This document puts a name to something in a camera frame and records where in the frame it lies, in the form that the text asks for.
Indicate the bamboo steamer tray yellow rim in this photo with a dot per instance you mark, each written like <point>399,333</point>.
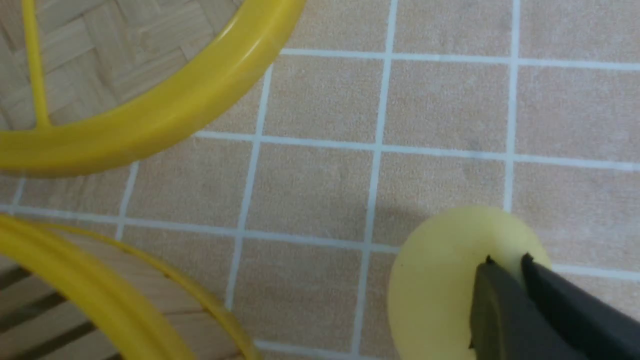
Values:
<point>71,294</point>

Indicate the orange checkered tablecloth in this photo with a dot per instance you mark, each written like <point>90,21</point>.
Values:
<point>292,204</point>

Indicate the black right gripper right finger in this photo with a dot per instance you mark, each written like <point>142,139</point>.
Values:
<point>588,325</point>

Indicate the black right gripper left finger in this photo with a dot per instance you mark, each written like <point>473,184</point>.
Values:
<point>505,324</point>

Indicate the bamboo steamer lid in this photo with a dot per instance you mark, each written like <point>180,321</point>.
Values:
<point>89,85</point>

